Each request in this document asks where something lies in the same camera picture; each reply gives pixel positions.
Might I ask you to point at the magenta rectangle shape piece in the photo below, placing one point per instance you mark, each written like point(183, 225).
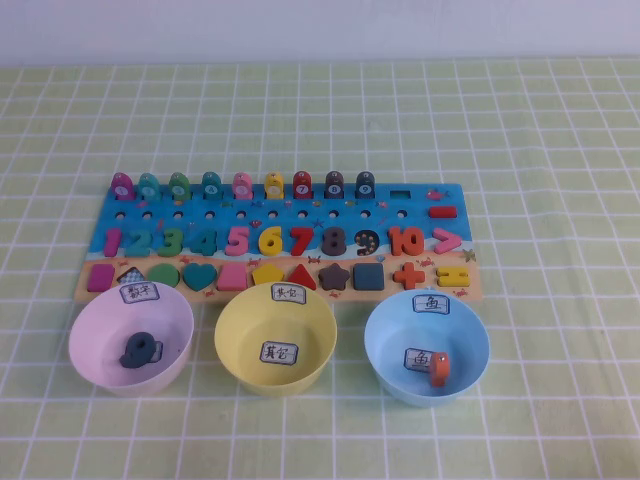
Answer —
point(100, 278)

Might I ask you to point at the brown star shape piece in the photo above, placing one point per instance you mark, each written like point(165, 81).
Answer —
point(334, 277)

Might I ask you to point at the blue wooden puzzle board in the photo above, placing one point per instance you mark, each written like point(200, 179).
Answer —
point(285, 220)

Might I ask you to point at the red triangle shape piece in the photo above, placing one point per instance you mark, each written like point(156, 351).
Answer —
point(300, 280)

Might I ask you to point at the dark blue square piece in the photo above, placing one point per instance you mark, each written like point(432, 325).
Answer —
point(368, 277)

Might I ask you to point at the yellow pentagon shape piece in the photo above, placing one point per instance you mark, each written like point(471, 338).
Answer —
point(268, 275)

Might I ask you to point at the orange plus sign piece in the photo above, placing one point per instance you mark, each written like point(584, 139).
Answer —
point(409, 276)

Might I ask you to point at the pink trapezoid shape piece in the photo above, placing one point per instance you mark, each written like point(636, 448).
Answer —
point(231, 278)

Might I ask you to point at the paper label inside yellow bowl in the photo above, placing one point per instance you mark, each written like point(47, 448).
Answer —
point(278, 353)

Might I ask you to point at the teal heart shape piece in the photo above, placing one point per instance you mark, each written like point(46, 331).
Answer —
point(200, 276)

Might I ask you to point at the red minus sign piece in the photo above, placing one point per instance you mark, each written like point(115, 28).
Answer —
point(443, 212)

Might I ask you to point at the light blue plastic bowl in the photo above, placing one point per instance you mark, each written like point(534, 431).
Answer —
point(385, 350)

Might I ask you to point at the yellow plastic bowl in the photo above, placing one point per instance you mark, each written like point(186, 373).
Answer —
point(240, 340)

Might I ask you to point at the pink greater-than sign piece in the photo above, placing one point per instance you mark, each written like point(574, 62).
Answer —
point(452, 241)

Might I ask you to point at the yellow equals sign piece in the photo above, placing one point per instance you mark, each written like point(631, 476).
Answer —
point(453, 272)

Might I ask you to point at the paper label inside blue bowl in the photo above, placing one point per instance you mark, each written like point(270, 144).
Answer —
point(417, 360)

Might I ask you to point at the green circle shape piece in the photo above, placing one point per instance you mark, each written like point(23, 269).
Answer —
point(163, 274)

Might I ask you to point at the paper label inside pink bowl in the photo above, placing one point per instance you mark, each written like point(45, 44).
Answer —
point(159, 352)

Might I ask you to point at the pink plastic bowl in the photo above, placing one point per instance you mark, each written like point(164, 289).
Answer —
point(100, 325)

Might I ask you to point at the brown number eight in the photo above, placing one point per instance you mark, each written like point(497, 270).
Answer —
point(334, 241)

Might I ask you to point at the red number seven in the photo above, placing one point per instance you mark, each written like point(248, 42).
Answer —
point(302, 240)

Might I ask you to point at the yellow number six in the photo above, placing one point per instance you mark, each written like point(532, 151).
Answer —
point(265, 242)

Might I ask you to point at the brown fish peg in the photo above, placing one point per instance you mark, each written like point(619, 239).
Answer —
point(334, 185)

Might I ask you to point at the red fish peg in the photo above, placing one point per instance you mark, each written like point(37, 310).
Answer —
point(302, 185)

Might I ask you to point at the paper label on yellow rim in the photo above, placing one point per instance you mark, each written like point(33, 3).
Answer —
point(288, 293)

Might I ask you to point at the dark blue fish peg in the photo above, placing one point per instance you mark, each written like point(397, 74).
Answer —
point(365, 185)

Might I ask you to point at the yellow fish peg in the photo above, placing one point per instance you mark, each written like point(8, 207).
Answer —
point(274, 186)

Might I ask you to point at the orange number ten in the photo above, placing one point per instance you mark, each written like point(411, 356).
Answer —
point(397, 241)

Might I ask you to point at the pink number five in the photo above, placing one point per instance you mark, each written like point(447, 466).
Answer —
point(236, 241)

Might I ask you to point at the pink fish peg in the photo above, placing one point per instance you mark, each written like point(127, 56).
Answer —
point(242, 187)

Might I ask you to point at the teal number four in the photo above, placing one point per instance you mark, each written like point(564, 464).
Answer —
point(207, 244)

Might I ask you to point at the dark teal fish peg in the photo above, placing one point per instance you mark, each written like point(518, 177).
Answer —
point(211, 186)

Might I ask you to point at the paper label on blue rim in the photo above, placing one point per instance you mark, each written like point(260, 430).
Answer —
point(432, 304)

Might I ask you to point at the green number three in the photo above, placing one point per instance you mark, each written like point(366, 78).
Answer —
point(173, 242)

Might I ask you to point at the green fish peg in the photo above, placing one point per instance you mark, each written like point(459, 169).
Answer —
point(179, 187)

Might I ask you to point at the orange fish peg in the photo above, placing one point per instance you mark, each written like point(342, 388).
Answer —
point(439, 370)

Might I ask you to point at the teal number two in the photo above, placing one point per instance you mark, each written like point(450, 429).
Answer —
point(141, 239)

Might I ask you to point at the light teal fish peg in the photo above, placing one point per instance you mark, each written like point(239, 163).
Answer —
point(149, 187)

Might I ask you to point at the paper label on pink rim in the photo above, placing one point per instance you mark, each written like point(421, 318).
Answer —
point(139, 292)

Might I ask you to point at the magenta fish peg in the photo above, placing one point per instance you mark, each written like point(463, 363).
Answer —
point(122, 187)

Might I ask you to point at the magenta number one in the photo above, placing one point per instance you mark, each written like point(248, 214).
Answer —
point(114, 242)

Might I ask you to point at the loose dark blue number nine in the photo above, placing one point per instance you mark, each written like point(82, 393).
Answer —
point(135, 352)

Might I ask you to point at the green checked tablecloth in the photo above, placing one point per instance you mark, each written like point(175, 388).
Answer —
point(550, 150)

